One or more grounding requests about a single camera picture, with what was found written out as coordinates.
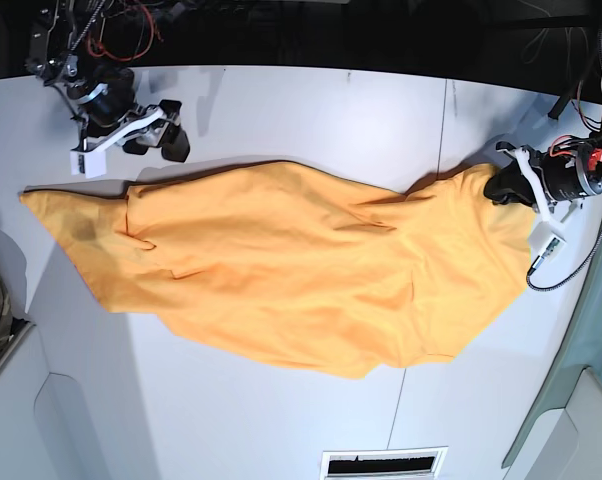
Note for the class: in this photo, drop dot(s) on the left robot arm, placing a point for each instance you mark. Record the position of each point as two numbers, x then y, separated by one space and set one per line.
574 96

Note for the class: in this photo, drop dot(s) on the white bin right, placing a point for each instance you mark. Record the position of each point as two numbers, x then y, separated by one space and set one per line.
565 443

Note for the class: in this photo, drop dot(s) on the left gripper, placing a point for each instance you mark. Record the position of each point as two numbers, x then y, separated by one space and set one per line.
570 169

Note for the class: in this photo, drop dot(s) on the yellow t-shirt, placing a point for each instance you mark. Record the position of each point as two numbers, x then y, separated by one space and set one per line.
292 267

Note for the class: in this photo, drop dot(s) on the white bin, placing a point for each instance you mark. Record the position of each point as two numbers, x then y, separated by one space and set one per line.
565 443
73 410

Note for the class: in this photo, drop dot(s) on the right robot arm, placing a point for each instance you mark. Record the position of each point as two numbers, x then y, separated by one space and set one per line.
68 54

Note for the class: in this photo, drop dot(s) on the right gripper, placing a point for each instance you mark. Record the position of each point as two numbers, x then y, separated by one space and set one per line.
106 100

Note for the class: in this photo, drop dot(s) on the white bin left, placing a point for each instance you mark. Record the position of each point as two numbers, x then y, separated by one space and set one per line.
73 410

